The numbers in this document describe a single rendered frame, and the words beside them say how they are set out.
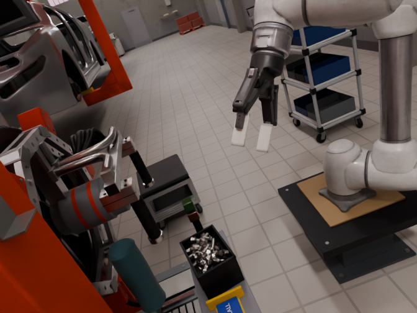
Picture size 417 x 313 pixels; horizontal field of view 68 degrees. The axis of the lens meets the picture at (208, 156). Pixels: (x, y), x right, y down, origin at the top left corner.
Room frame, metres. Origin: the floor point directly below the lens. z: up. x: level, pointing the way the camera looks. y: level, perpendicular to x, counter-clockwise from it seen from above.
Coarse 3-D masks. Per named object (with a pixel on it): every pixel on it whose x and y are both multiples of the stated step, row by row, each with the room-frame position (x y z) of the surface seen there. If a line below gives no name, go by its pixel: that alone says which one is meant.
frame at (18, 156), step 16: (32, 128) 0.98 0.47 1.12; (16, 144) 0.86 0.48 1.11; (32, 144) 0.86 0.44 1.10; (48, 144) 1.06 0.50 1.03; (64, 144) 1.08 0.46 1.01; (0, 160) 0.76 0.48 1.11; (16, 160) 0.74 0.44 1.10; (32, 176) 0.75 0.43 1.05; (32, 192) 0.70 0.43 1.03; (112, 240) 0.98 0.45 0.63; (112, 272) 0.82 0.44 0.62; (96, 288) 0.67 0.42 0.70; (112, 288) 0.75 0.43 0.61
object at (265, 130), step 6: (264, 126) 0.69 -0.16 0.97; (270, 126) 0.68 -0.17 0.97; (264, 132) 0.69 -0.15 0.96; (270, 132) 0.68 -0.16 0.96; (258, 138) 0.69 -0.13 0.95; (264, 138) 0.68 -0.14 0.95; (270, 138) 0.67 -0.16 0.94; (258, 144) 0.68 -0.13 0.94; (264, 144) 0.67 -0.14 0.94; (258, 150) 0.68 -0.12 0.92; (264, 150) 0.67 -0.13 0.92
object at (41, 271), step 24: (0, 168) 0.49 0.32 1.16; (0, 192) 0.45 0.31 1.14; (0, 216) 0.40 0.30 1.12; (24, 216) 0.42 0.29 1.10; (0, 240) 0.38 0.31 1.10; (24, 240) 0.42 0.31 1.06; (48, 240) 0.47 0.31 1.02; (0, 264) 0.35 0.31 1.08; (24, 264) 0.38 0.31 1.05; (48, 264) 0.43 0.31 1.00; (72, 264) 0.49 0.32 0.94; (0, 288) 0.34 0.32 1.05; (24, 288) 0.35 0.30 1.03; (48, 288) 0.39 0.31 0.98; (72, 288) 0.44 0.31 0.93; (0, 312) 0.34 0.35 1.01; (24, 312) 0.35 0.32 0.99; (48, 312) 0.36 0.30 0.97; (72, 312) 0.40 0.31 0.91; (96, 312) 0.45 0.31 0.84
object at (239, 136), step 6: (246, 114) 0.60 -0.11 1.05; (246, 120) 0.59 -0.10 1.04; (234, 126) 0.61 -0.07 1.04; (246, 126) 0.59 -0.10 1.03; (234, 132) 0.60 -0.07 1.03; (240, 132) 0.59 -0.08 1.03; (246, 132) 0.58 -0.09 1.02; (234, 138) 0.59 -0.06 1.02; (240, 138) 0.58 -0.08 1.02; (234, 144) 0.59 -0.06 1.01; (240, 144) 0.58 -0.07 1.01
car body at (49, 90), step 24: (48, 24) 4.39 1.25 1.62; (72, 24) 7.55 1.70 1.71; (0, 48) 7.04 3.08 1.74; (24, 48) 3.46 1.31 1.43; (48, 48) 3.65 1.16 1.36; (72, 48) 8.03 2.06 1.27; (96, 48) 7.34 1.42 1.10; (0, 72) 3.30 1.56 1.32; (24, 72) 3.31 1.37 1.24; (48, 72) 3.46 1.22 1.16; (72, 72) 4.42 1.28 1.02; (96, 72) 5.78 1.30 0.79; (0, 96) 3.18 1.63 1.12; (24, 96) 3.23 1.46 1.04; (48, 96) 3.35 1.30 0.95; (72, 96) 3.59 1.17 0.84
